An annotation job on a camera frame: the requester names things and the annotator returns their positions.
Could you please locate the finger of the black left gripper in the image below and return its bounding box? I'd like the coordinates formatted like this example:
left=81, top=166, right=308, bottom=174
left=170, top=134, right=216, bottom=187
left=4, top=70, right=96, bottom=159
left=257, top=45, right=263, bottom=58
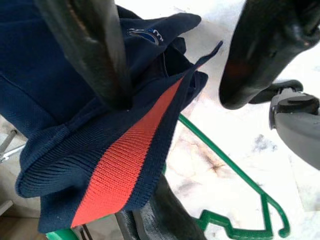
left=116, top=203, right=161, bottom=240
left=150, top=174, right=209, bottom=240

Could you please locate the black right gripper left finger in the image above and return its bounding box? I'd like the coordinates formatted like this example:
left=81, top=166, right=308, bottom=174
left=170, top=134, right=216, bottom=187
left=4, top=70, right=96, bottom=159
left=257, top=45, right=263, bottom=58
left=34, top=0, right=134, bottom=111

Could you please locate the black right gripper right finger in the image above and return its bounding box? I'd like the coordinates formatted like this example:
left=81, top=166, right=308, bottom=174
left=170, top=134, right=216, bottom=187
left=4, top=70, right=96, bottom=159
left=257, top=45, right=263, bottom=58
left=218, top=0, right=320, bottom=110

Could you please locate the navy shirt red striped collar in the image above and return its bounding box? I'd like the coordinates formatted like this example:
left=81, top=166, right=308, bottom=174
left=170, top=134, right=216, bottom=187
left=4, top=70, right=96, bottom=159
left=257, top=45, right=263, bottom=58
left=0, top=0, right=224, bottom=235

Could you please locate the green plastic hanger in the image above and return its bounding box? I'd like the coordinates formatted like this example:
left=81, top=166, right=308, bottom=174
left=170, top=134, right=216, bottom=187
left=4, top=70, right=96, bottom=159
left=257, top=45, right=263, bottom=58
left=46, top=113, right=291, bottom=240

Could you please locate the silver metal clothes rack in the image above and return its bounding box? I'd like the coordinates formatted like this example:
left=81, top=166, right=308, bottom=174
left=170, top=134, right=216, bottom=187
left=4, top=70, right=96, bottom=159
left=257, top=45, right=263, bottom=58
left=0, top=128, right=26, bottom=163

